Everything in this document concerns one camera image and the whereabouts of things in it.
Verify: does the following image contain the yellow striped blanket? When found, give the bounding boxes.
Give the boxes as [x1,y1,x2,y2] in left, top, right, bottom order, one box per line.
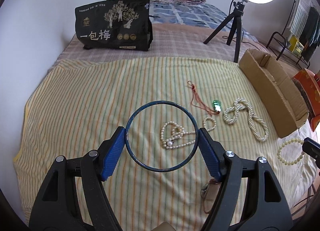
[14,57,317,230]

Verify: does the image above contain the blue patterned bed sheet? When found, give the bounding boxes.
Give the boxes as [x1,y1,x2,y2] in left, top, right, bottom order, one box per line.
[149,2,258,42]

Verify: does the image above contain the dark hanging clothes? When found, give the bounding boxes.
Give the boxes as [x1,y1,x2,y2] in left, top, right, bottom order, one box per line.
[299,7,319,63]

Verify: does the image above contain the red strap wristwatch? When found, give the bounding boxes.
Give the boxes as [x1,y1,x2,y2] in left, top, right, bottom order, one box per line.
[201,178,221,214]

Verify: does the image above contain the black clothes rack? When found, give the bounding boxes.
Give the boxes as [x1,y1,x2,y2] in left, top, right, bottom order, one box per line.
[266,0,319,68]

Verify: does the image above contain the black tripod stand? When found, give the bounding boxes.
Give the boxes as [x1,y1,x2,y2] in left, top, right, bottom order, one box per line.
[203,1,245,63]

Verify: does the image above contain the black printed bag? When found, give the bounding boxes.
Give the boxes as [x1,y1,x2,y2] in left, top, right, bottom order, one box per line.
[75,0,153,51]

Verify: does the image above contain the long twisted pearl necklace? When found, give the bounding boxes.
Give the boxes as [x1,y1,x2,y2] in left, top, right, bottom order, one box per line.
[222,97,270,142]

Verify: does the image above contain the yellow box on rack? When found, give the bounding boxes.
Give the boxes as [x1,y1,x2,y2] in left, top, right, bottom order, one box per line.
[288,35,304,57]

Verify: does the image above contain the black power cable with switch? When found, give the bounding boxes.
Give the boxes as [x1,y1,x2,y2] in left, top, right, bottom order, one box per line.
[222,34,266,46]

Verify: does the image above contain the striped hanging towel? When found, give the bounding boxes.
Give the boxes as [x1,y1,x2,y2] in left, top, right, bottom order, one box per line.
[287,0,311,38]

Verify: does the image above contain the plaid brown bed cover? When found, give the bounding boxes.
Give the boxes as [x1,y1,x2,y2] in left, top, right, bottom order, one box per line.
[47,22,271,72]

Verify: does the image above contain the small pearl necklace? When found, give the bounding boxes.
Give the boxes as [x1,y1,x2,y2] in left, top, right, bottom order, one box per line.
[160,116,217,150]

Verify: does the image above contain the green jade pendant red cord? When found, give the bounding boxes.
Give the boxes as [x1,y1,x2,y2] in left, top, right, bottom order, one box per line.
[187,80,222,116]

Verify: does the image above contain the cream bead bracelet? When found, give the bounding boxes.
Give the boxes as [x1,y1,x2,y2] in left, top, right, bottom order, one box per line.
[277,138,306,166]

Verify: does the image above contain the dark metal bangle ring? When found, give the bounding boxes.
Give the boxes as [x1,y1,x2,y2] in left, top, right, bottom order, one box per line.
[124,100,200,173]

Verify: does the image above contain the open cardboard box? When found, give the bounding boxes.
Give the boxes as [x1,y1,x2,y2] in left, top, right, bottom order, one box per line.
[239,49,309,138]

